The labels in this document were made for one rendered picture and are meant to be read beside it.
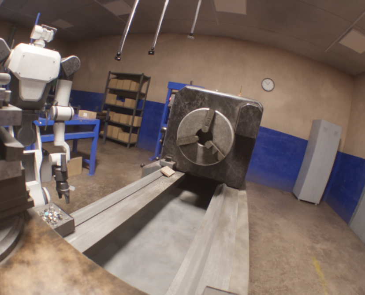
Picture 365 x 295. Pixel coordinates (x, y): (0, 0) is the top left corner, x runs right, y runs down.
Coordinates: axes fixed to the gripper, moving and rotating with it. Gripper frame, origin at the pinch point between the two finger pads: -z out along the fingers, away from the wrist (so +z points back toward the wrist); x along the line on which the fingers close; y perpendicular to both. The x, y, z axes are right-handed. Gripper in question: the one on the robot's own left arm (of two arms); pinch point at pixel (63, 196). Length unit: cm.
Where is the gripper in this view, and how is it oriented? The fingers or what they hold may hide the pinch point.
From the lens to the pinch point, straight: 116.8
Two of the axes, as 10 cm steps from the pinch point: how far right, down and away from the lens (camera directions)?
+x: 9.0, 0.8, -4.2
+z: 0.4, -9.9, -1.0
